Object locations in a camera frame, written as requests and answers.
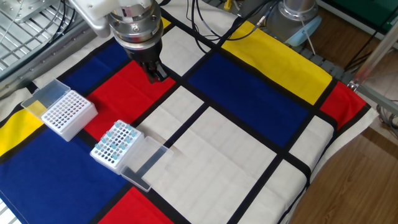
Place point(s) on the colour block tablecloth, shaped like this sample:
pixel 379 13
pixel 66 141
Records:
pixel 233 99

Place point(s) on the white pipette tip box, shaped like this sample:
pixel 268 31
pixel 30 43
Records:
pixel 104 154
pixel 66 115

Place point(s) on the yellow plastic clamp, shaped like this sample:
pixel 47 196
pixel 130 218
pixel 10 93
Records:
pixel 228 4

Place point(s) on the silver metal mounting plate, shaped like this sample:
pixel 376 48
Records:
pixel 28 7

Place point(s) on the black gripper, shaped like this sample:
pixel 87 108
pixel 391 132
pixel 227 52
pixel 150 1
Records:
pixel 143 56

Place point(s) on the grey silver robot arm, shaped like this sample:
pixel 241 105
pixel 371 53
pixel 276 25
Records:
pixel 90 9

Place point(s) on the aluminium profile frame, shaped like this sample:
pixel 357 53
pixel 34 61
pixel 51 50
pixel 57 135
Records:
pixel 376 54

